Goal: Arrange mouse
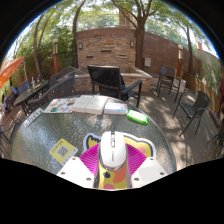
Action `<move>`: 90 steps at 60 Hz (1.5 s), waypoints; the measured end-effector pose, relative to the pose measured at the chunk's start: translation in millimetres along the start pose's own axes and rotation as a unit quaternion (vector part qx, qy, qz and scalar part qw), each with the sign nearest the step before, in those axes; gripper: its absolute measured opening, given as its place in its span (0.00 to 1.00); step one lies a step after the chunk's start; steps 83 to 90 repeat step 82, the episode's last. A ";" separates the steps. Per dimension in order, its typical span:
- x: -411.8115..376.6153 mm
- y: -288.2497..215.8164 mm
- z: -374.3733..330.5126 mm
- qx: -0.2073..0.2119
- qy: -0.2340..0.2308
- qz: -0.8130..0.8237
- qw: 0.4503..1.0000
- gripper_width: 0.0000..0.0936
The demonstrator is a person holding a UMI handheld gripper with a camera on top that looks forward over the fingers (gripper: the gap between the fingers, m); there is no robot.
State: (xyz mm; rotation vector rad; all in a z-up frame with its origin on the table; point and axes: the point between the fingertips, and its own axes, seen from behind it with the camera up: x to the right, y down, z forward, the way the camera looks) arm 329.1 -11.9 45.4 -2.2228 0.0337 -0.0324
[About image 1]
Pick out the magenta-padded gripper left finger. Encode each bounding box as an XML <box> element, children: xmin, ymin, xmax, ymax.
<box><xmin>56</xmin><ymin>143</ymin><xmax>102</xmax><ymax>189</ymax></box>

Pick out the white computer mouse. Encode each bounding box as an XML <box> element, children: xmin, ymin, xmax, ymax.
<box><xmin>98</xmin><ymin>130</ymin><xmax>128</xmax><ymax>172</ymax></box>

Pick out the colourful sticker sheet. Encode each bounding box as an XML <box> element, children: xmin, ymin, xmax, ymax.
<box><xmin>43</xmin><ymin>97</ymin><xmax>78</xmax><ymax>115</ymax></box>

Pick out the black metal armchair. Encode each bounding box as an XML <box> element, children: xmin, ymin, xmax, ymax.
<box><xmin>0</xmin><ymin>116</ymin><xmax>22</xmax><ymax>158</ymax></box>

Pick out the black slatted wooden chair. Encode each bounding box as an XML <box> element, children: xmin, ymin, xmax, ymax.
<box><xmin>87</xmin><ymin>64</ymin><xmax>144</xmax><ymax>108</ymax></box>

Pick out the dark round side table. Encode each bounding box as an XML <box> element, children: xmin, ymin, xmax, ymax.
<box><xmin>13</xmin><ymin>79</ymin><xmax>50</xmax><ymax>116</ymax></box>

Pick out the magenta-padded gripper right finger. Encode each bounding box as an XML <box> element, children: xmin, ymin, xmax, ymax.
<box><xmin>126</xmin><ymin>143</ymin><xmax>169</xmax><ymax>189</ymax></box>

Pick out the blue chair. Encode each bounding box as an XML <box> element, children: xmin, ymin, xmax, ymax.
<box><xmin>16</xmin><ymin>79</ymin><xmax>33</xmax><ymax>96</ymax></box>

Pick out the yellow square sticker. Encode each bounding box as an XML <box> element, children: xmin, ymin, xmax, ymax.
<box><xmin>49</xmin><ymin>137</ymin><xmax>79</xmax><ymax>166</ymax></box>

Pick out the tree with brown trunk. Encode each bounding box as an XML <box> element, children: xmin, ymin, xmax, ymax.
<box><xmin>111</xmin><ymin>0</ymin><xmax>154</xmax><ymax>71</ymax></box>
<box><xmin>32</xmin><ymin>13</ymin><xmax>56</xmax><ymax>79</ymax></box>

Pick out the small white blue booklet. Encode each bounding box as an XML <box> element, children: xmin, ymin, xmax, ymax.
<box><xmin>103</xmin><ymin>101</ymin><xmax>129</xmax><ymax>116</ymax></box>

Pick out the dark wicker chair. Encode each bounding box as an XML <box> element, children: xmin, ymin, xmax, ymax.
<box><xmin>49</xmin><ymin>65</ymin><xmax>77</xmax><ymax>88</ymax></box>

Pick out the green and white case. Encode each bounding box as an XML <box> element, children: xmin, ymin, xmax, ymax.
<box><xmin>126</xmin><ymin>109</ymin><xmax>150</xmax><ymax>126</ymax></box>

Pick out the grey wicker chair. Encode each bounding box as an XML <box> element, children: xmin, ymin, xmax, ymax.
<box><xmin>27</xmin><ymin>75</ymin><xmax>76</xmax><ymax>113</ymax></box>

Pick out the blue-backed metal chair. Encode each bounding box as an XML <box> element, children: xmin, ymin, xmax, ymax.
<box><xmin>156</xmin><ymin>64</ymin><xmax>184</xmax><ymax>103</ymax></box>

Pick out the orange parasol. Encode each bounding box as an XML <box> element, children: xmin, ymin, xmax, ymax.
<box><xmin>0</xmin><ymin>56</ymin><xmax>25</xmax><ymax>89</ymax></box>

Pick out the open white book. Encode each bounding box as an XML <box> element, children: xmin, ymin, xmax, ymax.
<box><xmin>71</xmin><ymin>94</ymin><xmax>109</xmax><ymax>116</ymax></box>

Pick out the wooden lamp post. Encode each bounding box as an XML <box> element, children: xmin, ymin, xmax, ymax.
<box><xmin>52</xmin><ymin>37</ymin><xmax>61</xmax><ymax>75</ymax></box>
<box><xmin>176</xmin><ymin>44</ymin><xmax>184</xmax><ymax>78</ymax></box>

